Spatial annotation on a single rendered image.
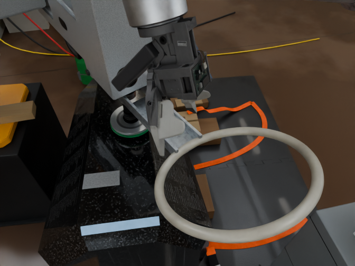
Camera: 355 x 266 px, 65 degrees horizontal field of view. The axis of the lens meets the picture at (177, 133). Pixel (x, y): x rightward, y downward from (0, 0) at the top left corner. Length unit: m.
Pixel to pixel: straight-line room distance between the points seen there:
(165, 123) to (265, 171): 1.95
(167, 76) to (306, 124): 2.48
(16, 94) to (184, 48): 1.62
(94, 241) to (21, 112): 0.85
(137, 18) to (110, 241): 0.98
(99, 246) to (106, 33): 0.81
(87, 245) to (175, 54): 0.97
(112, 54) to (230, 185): 1.49
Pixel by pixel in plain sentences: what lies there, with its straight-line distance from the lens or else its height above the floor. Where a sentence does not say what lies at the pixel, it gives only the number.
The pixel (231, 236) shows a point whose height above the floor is 1.26.
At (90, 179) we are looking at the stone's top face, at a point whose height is 0.83.
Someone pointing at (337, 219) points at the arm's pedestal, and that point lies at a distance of 1.31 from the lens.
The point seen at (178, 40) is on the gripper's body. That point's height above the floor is 1.68.
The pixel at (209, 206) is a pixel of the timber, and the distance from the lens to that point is 1.98.
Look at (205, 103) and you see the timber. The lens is 2.69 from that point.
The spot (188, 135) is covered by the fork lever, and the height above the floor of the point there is 1.09.
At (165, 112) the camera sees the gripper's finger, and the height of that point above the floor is 1.58.
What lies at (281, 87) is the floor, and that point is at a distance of 3.17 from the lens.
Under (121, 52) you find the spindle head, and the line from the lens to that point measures 1.07.
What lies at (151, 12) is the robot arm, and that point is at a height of 1.73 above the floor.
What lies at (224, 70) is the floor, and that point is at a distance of 3.25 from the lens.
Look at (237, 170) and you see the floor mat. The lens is 2.31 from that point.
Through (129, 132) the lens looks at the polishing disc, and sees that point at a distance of 1.37.
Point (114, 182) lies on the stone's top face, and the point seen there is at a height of 0.83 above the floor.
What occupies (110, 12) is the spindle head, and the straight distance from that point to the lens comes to 0.99.
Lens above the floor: 1.90
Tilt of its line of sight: 49 degrees down
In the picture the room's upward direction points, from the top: straight up
